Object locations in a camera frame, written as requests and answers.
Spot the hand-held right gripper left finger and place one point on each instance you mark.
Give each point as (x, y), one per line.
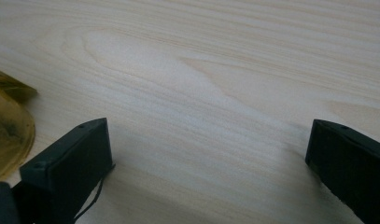
(66, 168)

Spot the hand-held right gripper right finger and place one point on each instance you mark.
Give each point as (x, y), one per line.
(349, 165)

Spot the yellow transparent plastic wrapper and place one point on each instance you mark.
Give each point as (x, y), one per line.
(7, 133)

